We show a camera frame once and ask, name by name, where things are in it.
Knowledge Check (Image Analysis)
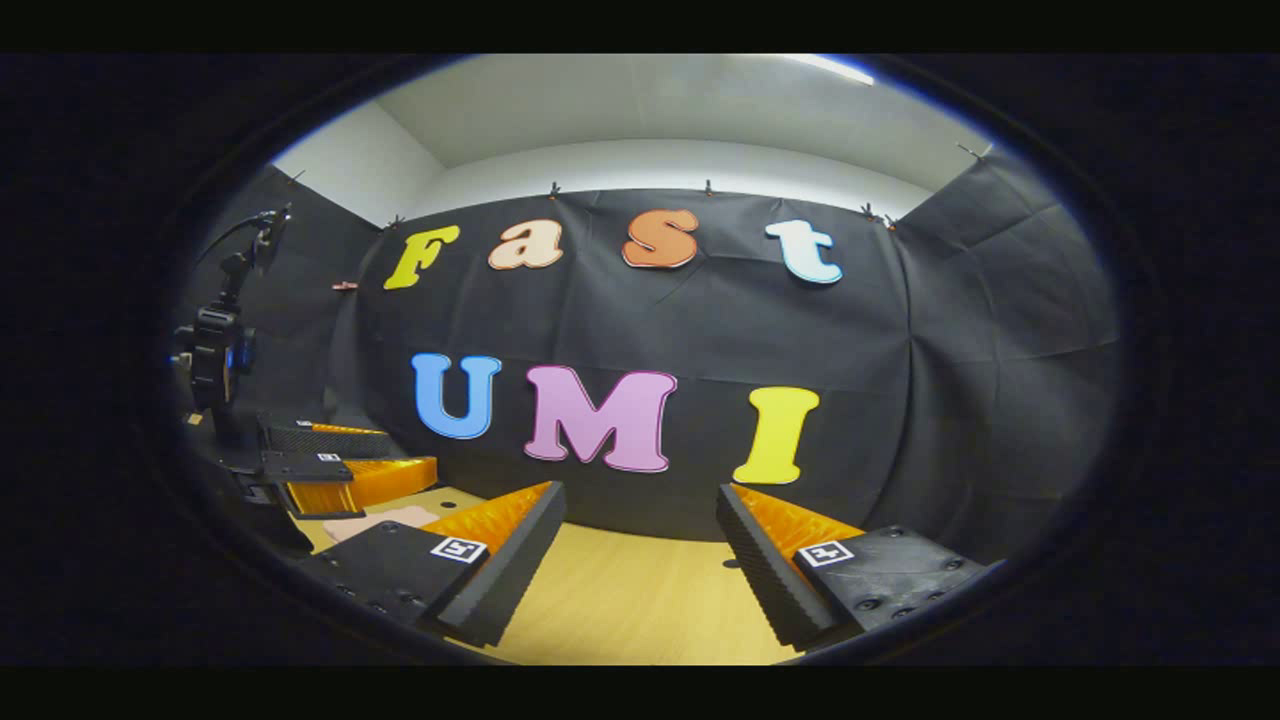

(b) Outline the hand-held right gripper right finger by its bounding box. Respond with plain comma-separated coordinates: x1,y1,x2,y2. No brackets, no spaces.
715,482,1007,649

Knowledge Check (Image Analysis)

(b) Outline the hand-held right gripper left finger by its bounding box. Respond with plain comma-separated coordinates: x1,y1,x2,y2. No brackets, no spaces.
299,480,569,648

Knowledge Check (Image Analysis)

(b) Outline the pink suitcase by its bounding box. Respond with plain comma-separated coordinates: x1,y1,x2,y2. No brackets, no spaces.
322,505,441,544

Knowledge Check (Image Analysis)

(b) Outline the black camera stand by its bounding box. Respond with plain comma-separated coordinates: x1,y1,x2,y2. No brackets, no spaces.
172,205,293,421

